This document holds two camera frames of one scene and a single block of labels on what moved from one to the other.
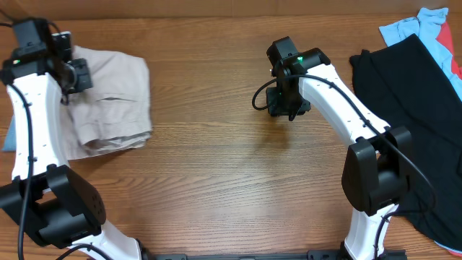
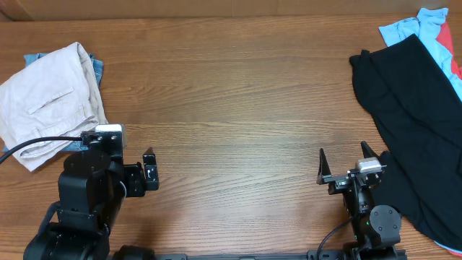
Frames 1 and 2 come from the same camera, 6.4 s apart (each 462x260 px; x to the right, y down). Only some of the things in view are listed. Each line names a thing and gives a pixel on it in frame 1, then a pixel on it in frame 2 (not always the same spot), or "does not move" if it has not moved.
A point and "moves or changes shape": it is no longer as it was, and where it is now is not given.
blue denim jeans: (10, 141) -> (79, 144)
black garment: (401, 85) does not move
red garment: (444, 37) does not move
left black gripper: (83, 82) -> (138, 184)
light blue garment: (426, 27) does not move
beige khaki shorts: (113, 112) moves or changes shape
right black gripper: (275, 109) -> (340, 182)
